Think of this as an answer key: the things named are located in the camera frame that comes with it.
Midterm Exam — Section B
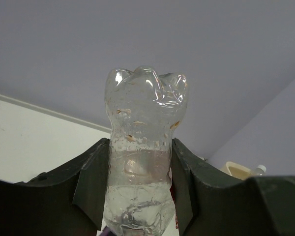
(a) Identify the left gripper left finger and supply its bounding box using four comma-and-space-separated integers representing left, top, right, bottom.
0, 138, 109, 236

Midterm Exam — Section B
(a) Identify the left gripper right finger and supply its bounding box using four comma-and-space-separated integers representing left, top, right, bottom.
172, 139, 295, 236

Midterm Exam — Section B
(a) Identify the clear white cap bottle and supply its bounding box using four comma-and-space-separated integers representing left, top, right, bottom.
254, 165, 266, 176

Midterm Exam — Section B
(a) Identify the crushed red label bottle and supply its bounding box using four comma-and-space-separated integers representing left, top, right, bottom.
103, 66, 189, 236

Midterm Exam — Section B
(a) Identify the beige plastic bin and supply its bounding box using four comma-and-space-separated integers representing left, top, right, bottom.
220, 161, 253, 180

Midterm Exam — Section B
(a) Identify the metal table rail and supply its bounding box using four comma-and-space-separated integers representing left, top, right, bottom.
0, 94, 111, 133

